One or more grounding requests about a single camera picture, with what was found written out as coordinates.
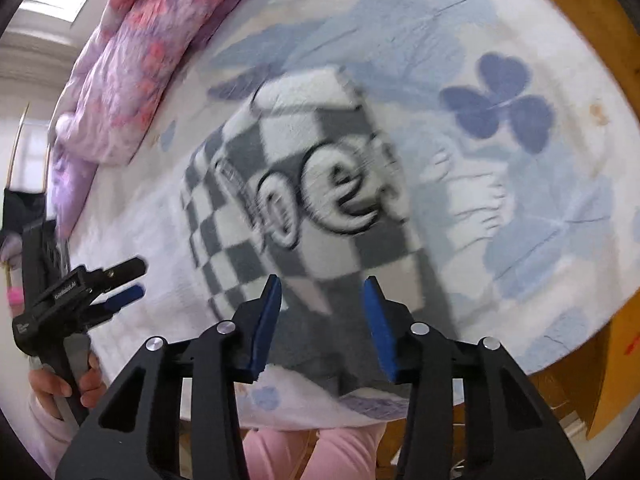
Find dark hooded jacket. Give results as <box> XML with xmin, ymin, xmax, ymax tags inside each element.
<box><xmin>0</xmin><ymin>187</ymin><xmax>56</xmax><ymax>266</ymax></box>

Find wooden bed headboard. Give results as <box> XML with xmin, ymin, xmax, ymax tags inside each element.
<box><xmin>500</xmin><ymin>0</ymin><xmax>640</xmax><ymax>126</ymax></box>

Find purple floral quilt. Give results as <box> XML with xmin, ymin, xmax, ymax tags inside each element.
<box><xmin>50</xmin><ymin>0</ymin><xmax>281</xmax><ymax>241</ymax></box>

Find person's left forearm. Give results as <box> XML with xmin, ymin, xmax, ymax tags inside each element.
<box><xmin>27</xmin><ymin>392</ymin><xmax>78</xmax><ymax>478</ymax></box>

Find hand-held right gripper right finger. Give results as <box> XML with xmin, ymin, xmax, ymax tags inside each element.
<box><xmin>361</xmin><ymin>275</ymin><xmax>586</xmax><ymax>480</ymax></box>

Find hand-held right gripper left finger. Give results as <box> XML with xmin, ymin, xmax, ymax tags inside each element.
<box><xmin>55</xmin><ymin>274</ymin><xmax>283</xmax><ymax>480</ymax></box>

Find wooden bar clothes rack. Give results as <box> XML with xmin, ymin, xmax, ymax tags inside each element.
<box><xmin>7</xmin><ymin>102</ymin><xmax>53</xmax><ymax>191</ymax></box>

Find person's pink pants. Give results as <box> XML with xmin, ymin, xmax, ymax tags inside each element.
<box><xmin>242</xmin><ymin>422</ymin><xmax>388</xmax><ymax>480</ymax></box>

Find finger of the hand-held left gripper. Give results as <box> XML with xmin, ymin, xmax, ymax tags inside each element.
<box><xmin>102</xmin><ymin>284</ymin><xmax>146</xmax><ymax>313</ymax></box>
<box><xmin>97</xmin><ymin>256</ymin><xmax>148</xmax><ymax>288</ymax></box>

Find floral printed bed sheet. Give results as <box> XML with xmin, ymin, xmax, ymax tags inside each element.
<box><xmin>65</xmin><ymin>0</ymin><xmax>640</xmax><ymax>431</ymax></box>

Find person's left hand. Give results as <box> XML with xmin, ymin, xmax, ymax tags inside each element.
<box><xmin>27</xmin><ymin>352</ymin><xmax>107</xmax><ymax>411</ymax></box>

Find grey white checkered cardigan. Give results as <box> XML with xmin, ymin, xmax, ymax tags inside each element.
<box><xmin>180</xmin><ymin>66</ymin><xmax>466</xmax><ymax>396</ymax></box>

